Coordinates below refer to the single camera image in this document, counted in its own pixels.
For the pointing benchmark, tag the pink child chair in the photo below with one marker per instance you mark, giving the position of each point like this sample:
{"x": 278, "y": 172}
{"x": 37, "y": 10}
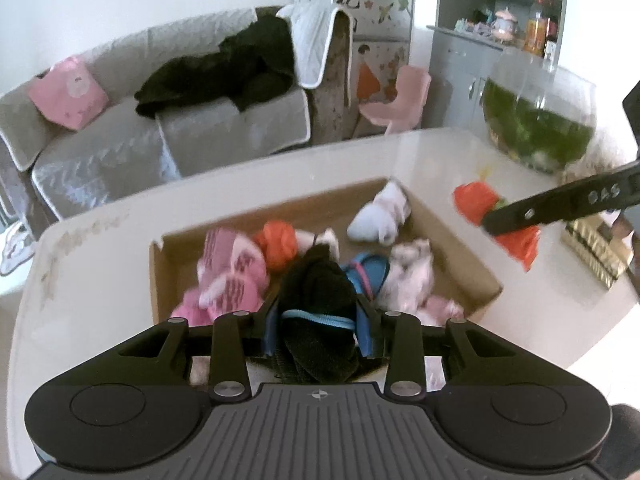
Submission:
{"x": 404, "y": 113}

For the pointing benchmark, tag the pink square cushion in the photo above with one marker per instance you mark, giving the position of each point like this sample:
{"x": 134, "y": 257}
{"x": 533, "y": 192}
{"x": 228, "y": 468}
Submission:
{"x": 68, "y": 95}

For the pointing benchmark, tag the pink fluffy socks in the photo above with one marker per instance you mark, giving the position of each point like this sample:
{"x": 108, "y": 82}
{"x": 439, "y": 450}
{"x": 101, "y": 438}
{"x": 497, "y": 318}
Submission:
{"x": 232, "y": 276}

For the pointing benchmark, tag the grey shelf cabinet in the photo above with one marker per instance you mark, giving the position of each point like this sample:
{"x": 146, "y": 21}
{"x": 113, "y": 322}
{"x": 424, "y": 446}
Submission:
{"x": 466, "y": 37}

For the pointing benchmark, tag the orange sock bundle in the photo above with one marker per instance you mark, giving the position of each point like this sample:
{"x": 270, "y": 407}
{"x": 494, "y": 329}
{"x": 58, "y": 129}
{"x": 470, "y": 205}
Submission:
{"x": 277, "y": 241}
{"x": 482, "y": 206}

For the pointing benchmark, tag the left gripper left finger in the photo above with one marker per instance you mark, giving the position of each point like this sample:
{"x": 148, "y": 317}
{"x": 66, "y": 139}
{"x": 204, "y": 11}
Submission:
{"x": 173, "y": 361}

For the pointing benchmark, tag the blue knitted slipper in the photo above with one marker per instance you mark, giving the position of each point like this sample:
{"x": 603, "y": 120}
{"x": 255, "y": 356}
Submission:
{"x": 367, "y": 272}

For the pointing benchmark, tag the brown cardboard box tray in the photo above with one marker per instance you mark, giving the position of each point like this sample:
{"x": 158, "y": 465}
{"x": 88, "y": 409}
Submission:
{"x": 463, "y": 286}

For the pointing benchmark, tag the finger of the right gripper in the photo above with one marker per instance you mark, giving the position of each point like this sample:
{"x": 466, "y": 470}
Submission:
{"x": 575, "y": 200}

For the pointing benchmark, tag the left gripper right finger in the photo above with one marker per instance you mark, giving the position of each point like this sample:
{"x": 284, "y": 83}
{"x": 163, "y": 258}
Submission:
{"x": 459, "y": 361}

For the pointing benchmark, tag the grey sock bundle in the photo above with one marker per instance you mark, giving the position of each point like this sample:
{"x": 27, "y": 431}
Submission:
{"x": 380, "y": 220}

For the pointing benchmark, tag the grey covered sofa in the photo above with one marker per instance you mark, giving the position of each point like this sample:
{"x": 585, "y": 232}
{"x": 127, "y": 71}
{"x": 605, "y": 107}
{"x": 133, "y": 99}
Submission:
{"x": 50, "y": 173}

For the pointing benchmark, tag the gold brown box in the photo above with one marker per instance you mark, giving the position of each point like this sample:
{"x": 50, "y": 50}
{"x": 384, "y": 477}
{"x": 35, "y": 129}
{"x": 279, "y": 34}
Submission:
{"x": 593, "y": 240}

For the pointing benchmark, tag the pale pink sock bundle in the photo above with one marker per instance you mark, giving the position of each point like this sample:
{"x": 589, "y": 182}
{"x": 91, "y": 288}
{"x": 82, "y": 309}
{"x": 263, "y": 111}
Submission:
{"x": 411, "y": 277}

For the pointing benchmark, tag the glass fish bowl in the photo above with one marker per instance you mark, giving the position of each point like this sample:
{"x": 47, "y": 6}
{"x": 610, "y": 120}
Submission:
{"x": 541, "y": 115}

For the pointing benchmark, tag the right hand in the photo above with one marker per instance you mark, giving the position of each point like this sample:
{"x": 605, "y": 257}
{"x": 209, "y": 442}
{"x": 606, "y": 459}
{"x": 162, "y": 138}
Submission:
{"x": 626, "y": 226}

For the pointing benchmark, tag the black clothes on sofa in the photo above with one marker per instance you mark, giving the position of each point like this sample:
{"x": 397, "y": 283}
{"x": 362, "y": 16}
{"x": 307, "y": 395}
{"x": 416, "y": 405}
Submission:
{"x": 253, "y": 66}

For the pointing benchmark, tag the painted folding screen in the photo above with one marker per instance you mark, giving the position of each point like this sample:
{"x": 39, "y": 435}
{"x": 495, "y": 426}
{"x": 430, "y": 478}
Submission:
{"x": 381, "y": 30}

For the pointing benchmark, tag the black sock blue trim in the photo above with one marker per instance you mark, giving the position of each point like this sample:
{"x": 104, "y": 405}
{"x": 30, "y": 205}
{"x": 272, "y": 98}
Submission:
{"x": 316, "y": 324}

